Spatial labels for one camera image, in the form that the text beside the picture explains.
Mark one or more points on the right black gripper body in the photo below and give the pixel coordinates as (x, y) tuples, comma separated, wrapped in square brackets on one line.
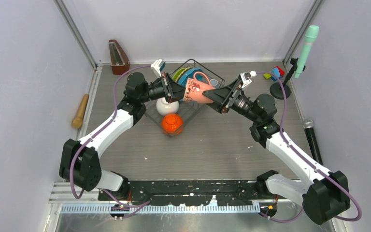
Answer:
[(242, 105)]

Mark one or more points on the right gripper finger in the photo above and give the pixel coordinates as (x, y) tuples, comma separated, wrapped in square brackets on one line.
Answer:
[(220, 107), (221, 96)]

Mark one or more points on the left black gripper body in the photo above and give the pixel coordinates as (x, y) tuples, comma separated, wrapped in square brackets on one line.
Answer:
[(153, 92)]

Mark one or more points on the white mug grey handle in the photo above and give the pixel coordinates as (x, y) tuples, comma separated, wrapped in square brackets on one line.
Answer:
[(214, 83)]

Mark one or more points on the lime green plate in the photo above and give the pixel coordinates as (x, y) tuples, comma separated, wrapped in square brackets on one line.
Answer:
[(177, 74)]

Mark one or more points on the white mug red handle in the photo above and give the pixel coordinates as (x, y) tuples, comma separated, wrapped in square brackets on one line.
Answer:
[(194, 89)]

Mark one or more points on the white bowl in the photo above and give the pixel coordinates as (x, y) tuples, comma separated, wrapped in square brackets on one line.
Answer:
[(164, 108)]

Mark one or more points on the blue polka dot plate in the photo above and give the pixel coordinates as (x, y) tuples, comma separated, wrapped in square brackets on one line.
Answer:
[(188, 73)]

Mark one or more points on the black wire dish rack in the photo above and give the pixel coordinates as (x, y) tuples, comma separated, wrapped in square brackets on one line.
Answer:
[(187, 110)]

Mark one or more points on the orange bowl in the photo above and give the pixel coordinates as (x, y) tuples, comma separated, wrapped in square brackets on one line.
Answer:
[(172, 124)]

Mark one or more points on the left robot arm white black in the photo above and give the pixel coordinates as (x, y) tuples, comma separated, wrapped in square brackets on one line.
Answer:
[(80, 160)]

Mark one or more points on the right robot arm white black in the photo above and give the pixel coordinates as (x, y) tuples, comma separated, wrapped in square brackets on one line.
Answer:
[(321, 193)]

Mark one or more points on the brown wooden metronome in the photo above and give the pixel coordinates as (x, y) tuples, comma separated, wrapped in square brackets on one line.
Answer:
[(119, 59)]

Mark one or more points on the colourful toy blocks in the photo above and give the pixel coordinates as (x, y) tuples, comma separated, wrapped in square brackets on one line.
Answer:
[(277, 72)]

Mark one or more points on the black handheld microphone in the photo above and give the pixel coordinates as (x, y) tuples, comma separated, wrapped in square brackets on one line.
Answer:
[(308, 126)]

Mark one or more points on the wooden rolling pin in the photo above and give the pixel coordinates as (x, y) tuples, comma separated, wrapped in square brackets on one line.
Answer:
[(79, 116)]

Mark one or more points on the mint green microphone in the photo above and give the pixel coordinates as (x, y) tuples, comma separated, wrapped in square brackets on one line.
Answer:
[(309, 38)]

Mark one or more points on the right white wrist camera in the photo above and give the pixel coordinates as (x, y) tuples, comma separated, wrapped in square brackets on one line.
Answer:
[(246, 79)]

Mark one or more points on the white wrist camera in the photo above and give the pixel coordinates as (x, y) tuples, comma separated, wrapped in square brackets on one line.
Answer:
[(246, 79), (157, 67)]

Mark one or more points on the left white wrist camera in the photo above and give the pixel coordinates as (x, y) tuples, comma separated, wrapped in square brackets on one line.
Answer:
[(157, 67)]

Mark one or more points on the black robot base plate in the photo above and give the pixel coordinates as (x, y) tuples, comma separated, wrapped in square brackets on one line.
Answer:
[(192, 192)]

